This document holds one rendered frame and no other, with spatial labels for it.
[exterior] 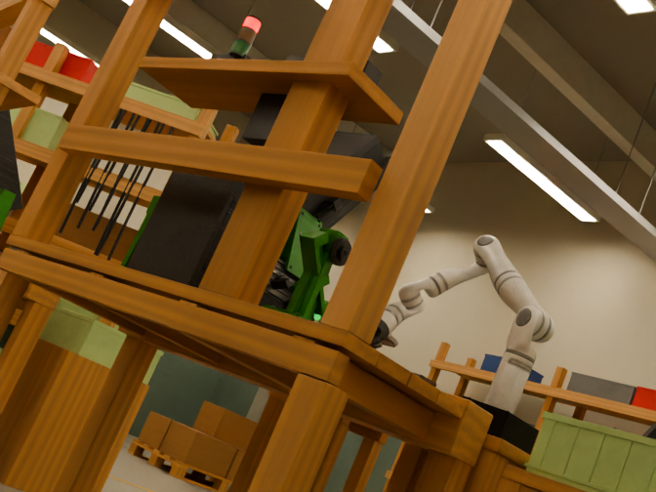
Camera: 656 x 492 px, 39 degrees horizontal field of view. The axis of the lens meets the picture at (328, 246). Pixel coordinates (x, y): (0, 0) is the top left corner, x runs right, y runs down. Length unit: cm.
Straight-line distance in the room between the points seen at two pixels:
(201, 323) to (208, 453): 656
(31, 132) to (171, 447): 394
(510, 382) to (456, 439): 38
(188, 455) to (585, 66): 490
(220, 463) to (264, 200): 675
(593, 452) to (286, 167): 105
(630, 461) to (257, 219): 109
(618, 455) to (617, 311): 676
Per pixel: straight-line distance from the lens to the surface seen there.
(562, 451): 253
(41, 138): 585
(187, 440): 877
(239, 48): 286
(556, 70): 811
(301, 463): 204
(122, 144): 287
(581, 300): 944
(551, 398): 841
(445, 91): 222
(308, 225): 284
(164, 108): 568
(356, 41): 253
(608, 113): 864
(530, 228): 1026
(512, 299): 297
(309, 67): 248
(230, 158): 248
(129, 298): 259
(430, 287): 308
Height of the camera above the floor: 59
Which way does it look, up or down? 12 degrees up
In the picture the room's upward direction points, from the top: 24 degrees clockwise
